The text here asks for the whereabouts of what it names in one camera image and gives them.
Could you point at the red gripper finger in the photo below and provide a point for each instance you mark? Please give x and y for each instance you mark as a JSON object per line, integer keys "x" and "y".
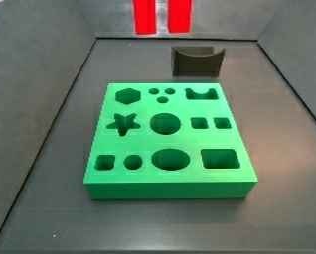
{"x": 180, "y": 15}
{"x": 145, "y": 20}

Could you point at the dark grey curved block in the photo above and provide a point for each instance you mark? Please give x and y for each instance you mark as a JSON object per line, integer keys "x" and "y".
{"x": 198, "y": 61}

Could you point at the green shape-sorting block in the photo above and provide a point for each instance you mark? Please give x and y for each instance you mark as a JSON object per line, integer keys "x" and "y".
{"x": 168, "y": 143}

